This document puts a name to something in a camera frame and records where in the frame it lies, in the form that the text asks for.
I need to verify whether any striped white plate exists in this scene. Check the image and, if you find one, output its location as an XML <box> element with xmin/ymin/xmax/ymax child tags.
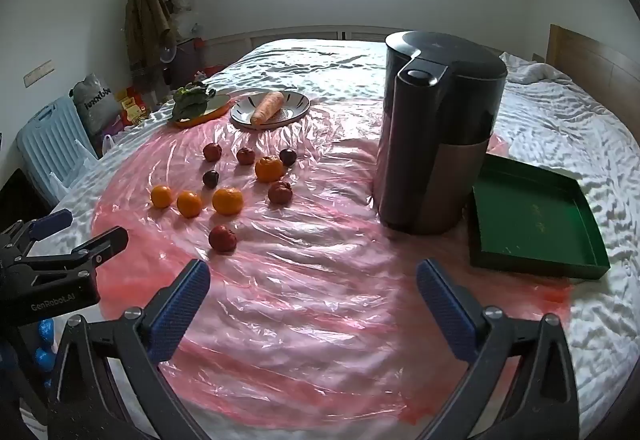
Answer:
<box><xmin>230</xmin><ymin>90</ymin><xmax>311</xmax><ymax>131</ymax></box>

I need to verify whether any white wall trunking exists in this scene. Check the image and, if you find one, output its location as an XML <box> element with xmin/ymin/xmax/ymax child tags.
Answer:
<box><xmin>24</xmin><ymin>61</ymin><xmax>55</xmax><ymax>86</ymax></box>

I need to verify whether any wooden headboard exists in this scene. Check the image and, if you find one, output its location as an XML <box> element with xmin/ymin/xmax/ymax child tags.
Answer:
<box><xmin>545</xmin><ymin>24</ymin><xmax>640</xmax><ymax>96</ymax></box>

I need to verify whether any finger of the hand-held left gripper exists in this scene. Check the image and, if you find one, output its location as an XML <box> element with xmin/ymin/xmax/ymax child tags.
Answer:
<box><xmin>12</xmin><ymin>209</ymin><xmax>75</xmax><ymax>246</ymax></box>
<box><xmin>65</xmin><ymin>226</ymin><xmax>129</xmax><ymax>273</ymax></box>

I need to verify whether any light blue suitcase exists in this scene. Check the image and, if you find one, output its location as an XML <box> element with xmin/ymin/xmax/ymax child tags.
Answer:
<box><xmin>16</xmin><ymin>95</ymin><xmax>98</xmax><ymax>186</ymax></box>

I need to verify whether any white crumpled quilt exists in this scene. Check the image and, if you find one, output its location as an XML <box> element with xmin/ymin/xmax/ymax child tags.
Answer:
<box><xmin>500</xmin><ymin>52</ymin><xmax>576</xmax><ymax>84</ymax></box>

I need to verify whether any grey printed bag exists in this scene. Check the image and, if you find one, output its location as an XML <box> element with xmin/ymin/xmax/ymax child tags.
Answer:
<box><xmin>72</xmin><ymin>73</ymin><xmax>121</xmax><ymax>133</ymax></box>

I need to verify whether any person's left hand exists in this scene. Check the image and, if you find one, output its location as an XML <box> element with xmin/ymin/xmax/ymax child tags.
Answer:
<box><xmin>31</xmin><ymin>317</ymin><xmax>58</xmax><ymax>391</ymax></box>

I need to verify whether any green tray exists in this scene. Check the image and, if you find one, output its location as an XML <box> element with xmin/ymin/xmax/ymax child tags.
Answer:
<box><xmin>466</xmin><ymin>154</ymin><xmax>612</xmax><ymax>281</ymax></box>

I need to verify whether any orange plate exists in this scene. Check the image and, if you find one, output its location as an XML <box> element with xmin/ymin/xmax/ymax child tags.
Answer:
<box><xmin>173</xmin><ymin>92</ymin><xmax>233</xmax><ymax>128</ymax></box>

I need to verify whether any brown hanging coat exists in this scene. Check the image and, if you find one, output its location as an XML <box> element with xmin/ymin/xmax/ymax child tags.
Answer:
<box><xmin>124</xmin><ymin>0</ymin><xmax>176</xmax><ymax>71</ymax></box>

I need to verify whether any green leafy vegetable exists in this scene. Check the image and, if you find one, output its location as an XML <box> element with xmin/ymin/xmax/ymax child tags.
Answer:
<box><xmin>172</xmin><ymin>81</ymin><xmax>217</xmax><ymax>121</ymax></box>

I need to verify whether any yellow red carton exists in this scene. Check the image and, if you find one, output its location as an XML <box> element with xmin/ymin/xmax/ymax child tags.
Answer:
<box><xmin>116</xmin><ymin>88</ymin><xmax>148</xmax><ymax>126</ymax></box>

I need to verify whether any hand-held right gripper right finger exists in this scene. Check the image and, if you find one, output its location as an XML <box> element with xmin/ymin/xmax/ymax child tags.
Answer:
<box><xmin>416</xmin><ymin>259</ymin><xmax>581</xmax><ymax>440</ymax></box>

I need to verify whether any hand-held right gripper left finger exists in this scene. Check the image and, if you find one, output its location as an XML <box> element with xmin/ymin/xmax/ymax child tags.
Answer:
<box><xmin>47</xmin><ymin>259</ymin><xmax>211</xmax><ymax>440</ymax></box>

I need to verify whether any pink plastic sheet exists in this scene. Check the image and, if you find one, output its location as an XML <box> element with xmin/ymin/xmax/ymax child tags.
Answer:
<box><xmin>90</xmin><ymin>93</ymin><xmax>573</xmax><ymax>421</ymax></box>

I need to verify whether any carrot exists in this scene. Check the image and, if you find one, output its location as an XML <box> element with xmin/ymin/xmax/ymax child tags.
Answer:
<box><xmin>250</xmin><ymin>91</ymin><xmax>285</xmax><ymax>127</ymax></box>

